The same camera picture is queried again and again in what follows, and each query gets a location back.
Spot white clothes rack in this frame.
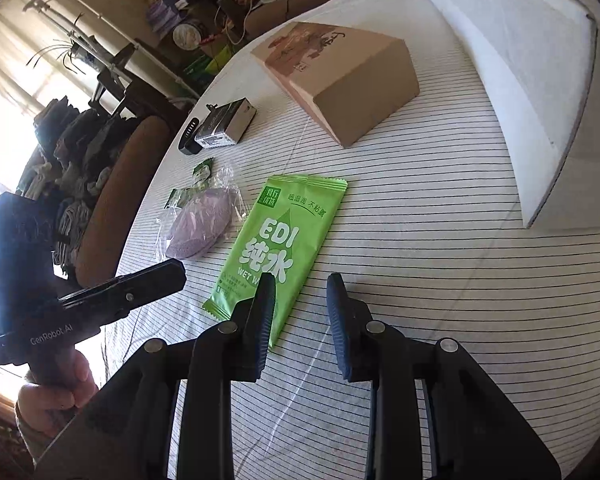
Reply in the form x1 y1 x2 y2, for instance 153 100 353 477
24 0 202 100

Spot brown armchair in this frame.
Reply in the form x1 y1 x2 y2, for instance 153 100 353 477
74 114 172 287

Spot pile of clothes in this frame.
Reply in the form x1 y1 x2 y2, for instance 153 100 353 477
17 100 128 281

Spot purple boxes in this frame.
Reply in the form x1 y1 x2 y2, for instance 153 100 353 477
147 0 182 36

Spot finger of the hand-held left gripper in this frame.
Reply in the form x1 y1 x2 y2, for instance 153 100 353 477
57 259 187 334

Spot person's left hand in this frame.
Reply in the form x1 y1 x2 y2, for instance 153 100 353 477
15 350 100 442

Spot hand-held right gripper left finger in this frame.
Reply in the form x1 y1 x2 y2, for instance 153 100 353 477
32 274 277 480

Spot purple sponge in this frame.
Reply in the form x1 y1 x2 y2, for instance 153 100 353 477
156 164 246 261

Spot small green packet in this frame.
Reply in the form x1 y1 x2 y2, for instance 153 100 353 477
166 186 194 211
192 157 216 189

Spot black device box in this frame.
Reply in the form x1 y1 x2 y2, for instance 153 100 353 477
194 100 256 150

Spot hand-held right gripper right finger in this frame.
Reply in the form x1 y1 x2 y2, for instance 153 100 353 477
326 273 563 480

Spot black wristband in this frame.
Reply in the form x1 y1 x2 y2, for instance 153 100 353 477
179 117 201 156

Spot beige curtain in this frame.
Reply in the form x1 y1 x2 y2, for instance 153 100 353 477
0 0 106 126

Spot spider plant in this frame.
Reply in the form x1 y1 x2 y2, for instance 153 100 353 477
26 14 90 77

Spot round tin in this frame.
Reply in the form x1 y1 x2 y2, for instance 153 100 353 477
172 22 206 52

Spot green carton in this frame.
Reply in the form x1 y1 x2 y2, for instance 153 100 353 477
182 45 232 92

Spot brown cardboard box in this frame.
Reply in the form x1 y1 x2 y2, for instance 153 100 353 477
250 21 421 149

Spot green wet wipe packet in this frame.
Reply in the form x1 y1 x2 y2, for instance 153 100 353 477
202 174 349 351

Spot brown sofa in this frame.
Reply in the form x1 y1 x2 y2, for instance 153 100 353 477
244 0 413 41

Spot white storage box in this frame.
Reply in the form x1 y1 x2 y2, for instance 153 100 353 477
410 0 598 231

